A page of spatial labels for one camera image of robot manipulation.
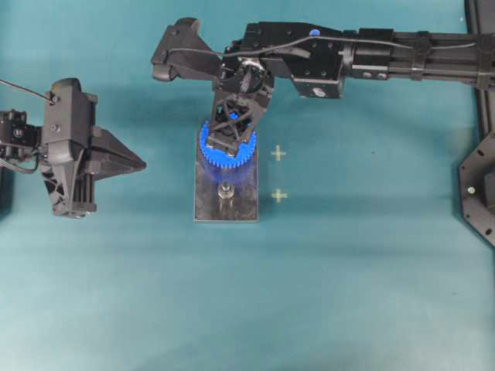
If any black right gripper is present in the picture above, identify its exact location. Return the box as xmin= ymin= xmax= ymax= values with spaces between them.
xmin=206 ymin=46 xmax=275 ymax=157

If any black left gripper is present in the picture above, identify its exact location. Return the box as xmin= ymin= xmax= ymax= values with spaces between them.
xmin=40 ymin=125 xmax=146 ymax=219

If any large blue gear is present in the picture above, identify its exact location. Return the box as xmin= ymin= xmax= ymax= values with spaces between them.
xmin=199 ymin=111 xmax=258 ymax=171

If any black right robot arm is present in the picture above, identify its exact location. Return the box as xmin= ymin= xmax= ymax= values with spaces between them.
xmin=151 ymin=18 xmax=494 ymax=182

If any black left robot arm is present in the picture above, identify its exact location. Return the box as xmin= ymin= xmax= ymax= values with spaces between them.
xmin=1 ymin=110 xmax=146 ymax=219

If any metal shaft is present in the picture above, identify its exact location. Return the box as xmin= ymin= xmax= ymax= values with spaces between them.
xmin=217 ymin=182 xmax=235 ymax=207

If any teal table mat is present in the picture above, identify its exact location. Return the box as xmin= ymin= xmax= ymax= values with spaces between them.
xmin=1 ymin=1 xmax=494 ymax=370

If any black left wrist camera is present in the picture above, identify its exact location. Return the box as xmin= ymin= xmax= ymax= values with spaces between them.
xmin=41 ymin=78 xmax=97 ymax=164

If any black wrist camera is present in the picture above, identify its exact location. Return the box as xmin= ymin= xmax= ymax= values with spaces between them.
xmin=41 ymin=78 xmax=97 ymax=164
xmin=151 ymin=17 xmax=220 ymax=82

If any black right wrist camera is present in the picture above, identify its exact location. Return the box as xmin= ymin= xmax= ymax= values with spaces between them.
xmin=151 ymin=17 xmax=220 ymax=82

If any metal base plate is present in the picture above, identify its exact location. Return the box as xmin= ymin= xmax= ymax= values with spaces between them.
xmin=193 ymin=123 xmax=258 ymax=223

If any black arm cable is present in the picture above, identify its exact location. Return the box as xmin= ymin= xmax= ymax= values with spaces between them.
xmin=164 ymin=30 xmax=480 ymax=59

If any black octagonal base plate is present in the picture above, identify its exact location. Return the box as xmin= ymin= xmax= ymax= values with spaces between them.
xmin=459 ymin=131 xmax=494 ymax=247

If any black aluminium frame rail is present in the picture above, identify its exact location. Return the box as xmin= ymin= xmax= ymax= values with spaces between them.
xmin=464 ymin=0 xmax=494 ymax=141

